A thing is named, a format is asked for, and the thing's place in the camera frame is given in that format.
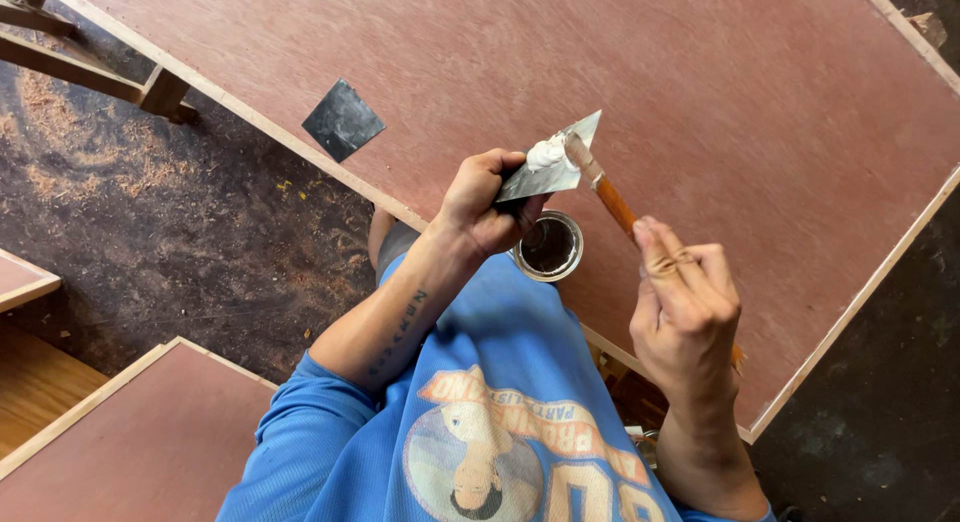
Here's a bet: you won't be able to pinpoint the person's right hand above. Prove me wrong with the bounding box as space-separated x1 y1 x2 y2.
629 215 744 412

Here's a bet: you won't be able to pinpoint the light wooden plank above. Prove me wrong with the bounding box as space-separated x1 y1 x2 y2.
0 318 111 460

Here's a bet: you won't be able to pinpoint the large reddish plywood panel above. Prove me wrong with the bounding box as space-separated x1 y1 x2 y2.
33 0 960 445

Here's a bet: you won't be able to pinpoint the open metal putty can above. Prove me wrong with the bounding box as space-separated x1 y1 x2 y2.
511 210 585 284

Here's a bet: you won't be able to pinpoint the wood scrap piece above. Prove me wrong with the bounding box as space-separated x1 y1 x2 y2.
906 11 949 51

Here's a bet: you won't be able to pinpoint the blue printed shirt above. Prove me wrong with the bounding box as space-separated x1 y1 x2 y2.
216 252 777 522

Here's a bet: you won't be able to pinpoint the person's left hand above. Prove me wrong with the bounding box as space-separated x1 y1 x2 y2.
431 148 553 263

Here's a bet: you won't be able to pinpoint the wooden sawhorse frame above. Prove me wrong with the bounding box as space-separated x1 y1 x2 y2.
0 0 201 126

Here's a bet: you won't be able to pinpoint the shiny metal scraper plate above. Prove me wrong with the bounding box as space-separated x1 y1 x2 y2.
494 109 603 205

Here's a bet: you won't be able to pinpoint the grey shorts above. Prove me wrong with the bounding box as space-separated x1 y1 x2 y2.
374 220 423 285

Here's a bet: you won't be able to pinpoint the wooden support under panel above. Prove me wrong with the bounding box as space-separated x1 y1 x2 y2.
587 340 671 467

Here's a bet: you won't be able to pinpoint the small reddish plywood panel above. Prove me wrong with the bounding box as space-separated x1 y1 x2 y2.
0 247 63 314

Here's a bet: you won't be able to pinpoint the white putty blob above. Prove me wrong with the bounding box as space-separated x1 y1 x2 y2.
525 131 573 173

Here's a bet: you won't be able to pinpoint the dark square metal plate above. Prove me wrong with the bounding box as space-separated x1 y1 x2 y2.
301 77 387 164

